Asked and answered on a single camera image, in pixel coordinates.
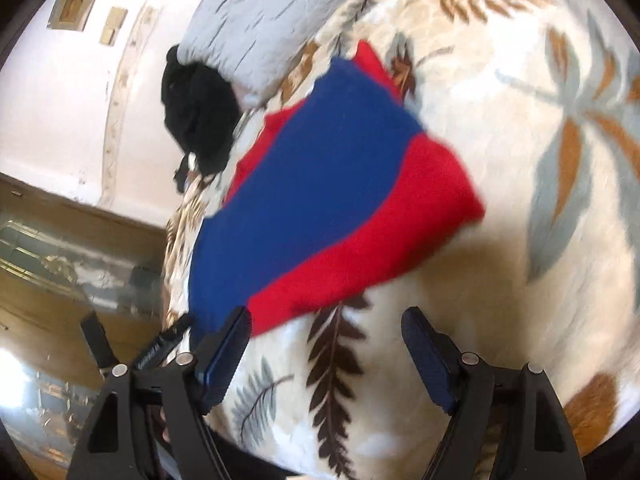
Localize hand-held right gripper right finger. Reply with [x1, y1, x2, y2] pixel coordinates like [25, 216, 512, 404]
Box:
[401, 306, 586, 480]

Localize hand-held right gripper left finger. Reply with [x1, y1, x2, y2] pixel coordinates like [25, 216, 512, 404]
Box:
[67, 306, 253, 480]

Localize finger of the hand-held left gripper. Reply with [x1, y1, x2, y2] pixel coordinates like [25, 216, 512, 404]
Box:
[162, 312, 196, 346]
[80, 310, 120, 376]

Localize red and blue knit sweater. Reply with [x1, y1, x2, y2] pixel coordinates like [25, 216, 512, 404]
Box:
[189, 40, 487, 348]

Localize wooden glass door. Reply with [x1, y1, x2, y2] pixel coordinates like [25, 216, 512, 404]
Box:
[0, 172, 168, 476]

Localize leaf print blanket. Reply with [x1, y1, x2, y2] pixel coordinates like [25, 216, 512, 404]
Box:
[162, 0, 640, 480]

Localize black garment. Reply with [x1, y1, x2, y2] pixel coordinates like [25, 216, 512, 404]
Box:
[160, 45, 241, 193]

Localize grey quilted pillow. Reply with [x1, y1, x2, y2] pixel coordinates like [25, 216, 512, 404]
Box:
[177, 0, 381, 108]

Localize small yellowed wall switch plate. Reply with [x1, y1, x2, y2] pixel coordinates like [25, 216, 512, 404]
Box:
[100, 6, 129, 45]

